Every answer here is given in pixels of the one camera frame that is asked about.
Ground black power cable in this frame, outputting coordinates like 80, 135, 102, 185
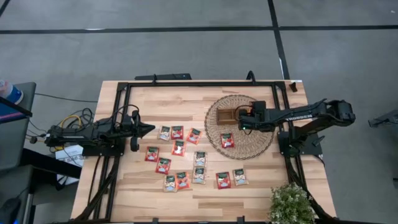
26, 107, 96, 147

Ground green plant white flowers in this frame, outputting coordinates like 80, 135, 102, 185
267, 182, 317, 224

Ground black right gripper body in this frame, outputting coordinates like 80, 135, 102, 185
238, 110, 274, 132

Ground thin black floor cable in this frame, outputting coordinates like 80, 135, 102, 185
34, 92, 99, 103

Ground round woven straw placemat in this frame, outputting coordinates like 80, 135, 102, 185
204, 94, 275, 161

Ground wooden compartment tea box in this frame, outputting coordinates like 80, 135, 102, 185
216, 107, 242, 126

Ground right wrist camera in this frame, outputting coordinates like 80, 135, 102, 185
253, 100, 267, 116

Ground black aluminium table frame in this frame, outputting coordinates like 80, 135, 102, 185
73, 80, 340, 224

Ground blue board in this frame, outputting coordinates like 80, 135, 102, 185
0, 102, 27, 124

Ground orange peach tea bag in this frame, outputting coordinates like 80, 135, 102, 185
171, 139, 187, 157
186, 128, 203, 145
175, 171, 191, 190

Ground black left camera cable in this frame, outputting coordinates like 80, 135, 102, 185
109, 104, 141, 127

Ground silver packet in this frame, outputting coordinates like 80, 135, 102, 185
163, 175, 178, 193

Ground black computer mouse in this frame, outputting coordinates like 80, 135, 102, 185
0, 197, 22, 224

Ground white cardboard box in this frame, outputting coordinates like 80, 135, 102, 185
55, 144, 85, 186

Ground black camera cable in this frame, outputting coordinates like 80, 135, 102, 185
109, 104, 141, 127
234, 104, 254, 136

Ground black rod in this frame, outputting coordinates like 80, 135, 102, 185
0, 96, 34, 118

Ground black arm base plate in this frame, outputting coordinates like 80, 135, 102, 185
277, 130, 323, 157
81, 136, 126, 157

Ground bottle with blue label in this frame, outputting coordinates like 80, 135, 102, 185
0, 79, 24, 105

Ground flat black bar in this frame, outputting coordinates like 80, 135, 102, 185
134, 73, 193, 82

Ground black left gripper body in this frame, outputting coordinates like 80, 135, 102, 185
117, 109, 140, 139

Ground yellow cable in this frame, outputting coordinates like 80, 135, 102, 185
54, 114, 83, 152

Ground beige tea bag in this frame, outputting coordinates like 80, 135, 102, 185
192, 167, 207, 185
232, 168, 249, 187
157, 125, 172, 141
193, 151, 208, 168

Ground grey desk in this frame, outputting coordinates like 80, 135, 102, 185
0, 82, 37, 171

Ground black right camera cable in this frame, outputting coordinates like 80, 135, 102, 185
234, 104, 254, 136

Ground grey stand foot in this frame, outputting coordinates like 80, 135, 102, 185
368, 108, 398, 128

